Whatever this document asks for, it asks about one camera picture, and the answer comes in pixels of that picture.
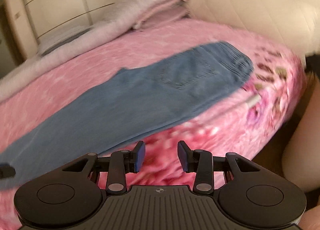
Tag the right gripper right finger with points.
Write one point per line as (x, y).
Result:
(199, 162)

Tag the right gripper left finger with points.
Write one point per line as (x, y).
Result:
(121, 163)

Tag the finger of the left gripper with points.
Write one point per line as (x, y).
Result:
(7, 171)

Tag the blue denim jeans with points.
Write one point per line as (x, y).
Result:
(132, 105)

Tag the grey small pillow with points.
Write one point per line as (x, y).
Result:
(59, 37)

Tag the striped lilac folded quilt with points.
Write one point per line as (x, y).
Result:
(122, 16)

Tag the black garment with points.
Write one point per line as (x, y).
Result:
(313, 64)

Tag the pink folded pillowcases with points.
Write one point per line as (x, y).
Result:
(161, 14)

